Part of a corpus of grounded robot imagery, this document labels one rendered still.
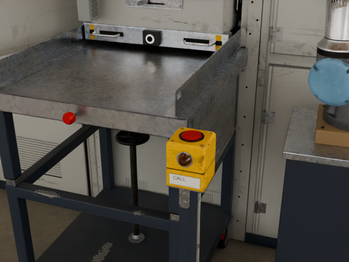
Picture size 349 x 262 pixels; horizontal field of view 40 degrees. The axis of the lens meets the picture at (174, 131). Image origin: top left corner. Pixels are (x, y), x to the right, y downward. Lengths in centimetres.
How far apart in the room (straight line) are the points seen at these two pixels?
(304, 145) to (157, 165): 93
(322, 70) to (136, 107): 46
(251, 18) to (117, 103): 68
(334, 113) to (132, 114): 53
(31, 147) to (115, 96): 111
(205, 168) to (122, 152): 122
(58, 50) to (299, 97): 86
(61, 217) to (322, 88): 152
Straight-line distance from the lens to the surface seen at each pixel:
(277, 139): 185
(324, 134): 129
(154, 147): 204
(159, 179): 210
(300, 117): 145
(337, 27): 111
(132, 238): 185
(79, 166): 224
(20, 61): 153
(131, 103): 125
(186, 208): 100
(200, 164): 91
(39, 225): 230
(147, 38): 168
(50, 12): 190
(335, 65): 110
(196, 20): 165
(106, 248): 183
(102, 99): 128
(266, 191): 196
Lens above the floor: 131
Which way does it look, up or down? 25 degrees down
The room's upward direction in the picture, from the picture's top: straight up
